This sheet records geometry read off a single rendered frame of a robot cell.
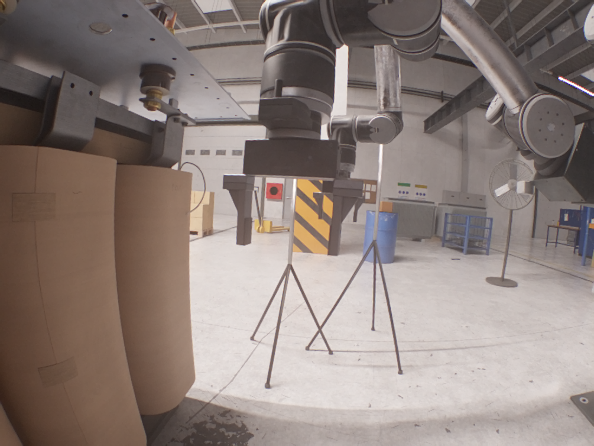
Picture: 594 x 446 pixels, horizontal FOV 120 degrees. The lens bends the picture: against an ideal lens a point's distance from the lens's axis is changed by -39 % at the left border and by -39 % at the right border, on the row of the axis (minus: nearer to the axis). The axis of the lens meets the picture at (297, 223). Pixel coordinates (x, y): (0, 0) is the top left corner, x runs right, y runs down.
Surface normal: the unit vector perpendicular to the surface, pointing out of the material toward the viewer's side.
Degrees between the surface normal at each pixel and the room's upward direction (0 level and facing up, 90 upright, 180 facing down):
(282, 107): 90
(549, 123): 111
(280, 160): 90
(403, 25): 117
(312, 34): 90
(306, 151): 90
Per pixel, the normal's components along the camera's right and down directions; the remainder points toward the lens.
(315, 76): 0.38, 0.11
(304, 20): 0.09, 0.09
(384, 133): -0.44, 0.40
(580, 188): -0.24, 0.07
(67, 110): 0.99, 0.07
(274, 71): -0.55, 0.04
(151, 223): 0.80, 0.11
